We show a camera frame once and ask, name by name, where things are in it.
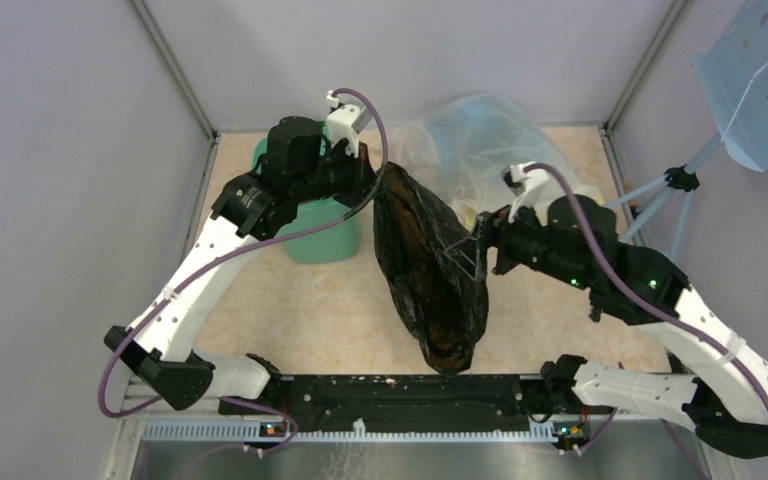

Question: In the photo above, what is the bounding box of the clear plastic bag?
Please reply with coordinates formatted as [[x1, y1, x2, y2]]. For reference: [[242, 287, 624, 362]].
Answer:
[[388, 93, 605, 229]]

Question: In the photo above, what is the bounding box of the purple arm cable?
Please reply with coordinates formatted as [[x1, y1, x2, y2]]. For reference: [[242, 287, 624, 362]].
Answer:
[[523, 162, 768, 480], [97, 87, 391, 458]]

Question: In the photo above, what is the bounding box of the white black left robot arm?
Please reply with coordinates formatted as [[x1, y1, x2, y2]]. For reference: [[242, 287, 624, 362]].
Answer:
[[104, 111, 377, 414]]

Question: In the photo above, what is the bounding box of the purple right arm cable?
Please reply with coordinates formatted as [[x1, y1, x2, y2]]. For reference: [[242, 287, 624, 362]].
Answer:
[[523, 162, 768, 480]]

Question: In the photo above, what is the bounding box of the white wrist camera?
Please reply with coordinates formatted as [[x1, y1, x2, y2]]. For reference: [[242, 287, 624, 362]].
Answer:
[[325, 90, 372, 157], [501, 161, 565, 224]]

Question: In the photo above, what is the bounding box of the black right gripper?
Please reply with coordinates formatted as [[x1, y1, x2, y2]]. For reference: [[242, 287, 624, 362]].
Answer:
[[445, 191, 591, 291]]

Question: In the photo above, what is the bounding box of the perforated light blue panel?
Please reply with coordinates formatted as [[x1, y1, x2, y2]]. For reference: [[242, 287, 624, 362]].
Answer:
[[693, 1, 768, 172]]

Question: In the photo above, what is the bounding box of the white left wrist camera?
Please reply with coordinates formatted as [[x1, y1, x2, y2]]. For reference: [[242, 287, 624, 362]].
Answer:
[[325, 90, 372, 157]]

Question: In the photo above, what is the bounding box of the green plastic trash bin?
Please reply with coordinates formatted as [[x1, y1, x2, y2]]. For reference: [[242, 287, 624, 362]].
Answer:
[[253, 116, 360, 264]]

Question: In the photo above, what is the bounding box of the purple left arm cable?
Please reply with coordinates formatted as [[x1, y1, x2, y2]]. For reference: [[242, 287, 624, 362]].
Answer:
[[97, 87, 391, 458]]

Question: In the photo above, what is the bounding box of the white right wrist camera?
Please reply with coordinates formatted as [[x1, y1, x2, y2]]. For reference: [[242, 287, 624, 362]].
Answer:
[[501, 161, 565, 224]]

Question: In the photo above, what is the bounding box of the light blue tripod stand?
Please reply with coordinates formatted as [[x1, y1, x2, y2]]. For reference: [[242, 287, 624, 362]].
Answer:
[[608, 134, 723, 260]]

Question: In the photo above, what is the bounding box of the black trash bag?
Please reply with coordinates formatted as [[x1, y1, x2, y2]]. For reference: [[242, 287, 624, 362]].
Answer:
[[373, 163, 489, 374]]

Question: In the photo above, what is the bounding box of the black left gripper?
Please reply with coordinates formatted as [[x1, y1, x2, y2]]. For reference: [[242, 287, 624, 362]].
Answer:
[[293, 136, 388, 208]]

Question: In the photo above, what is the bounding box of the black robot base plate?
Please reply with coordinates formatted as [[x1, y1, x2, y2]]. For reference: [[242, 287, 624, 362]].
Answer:
[[254, 374, 609, 434]]

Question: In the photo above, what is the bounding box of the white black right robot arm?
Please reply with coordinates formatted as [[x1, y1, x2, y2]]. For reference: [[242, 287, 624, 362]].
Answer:
[[471, 195, 768, 459]]

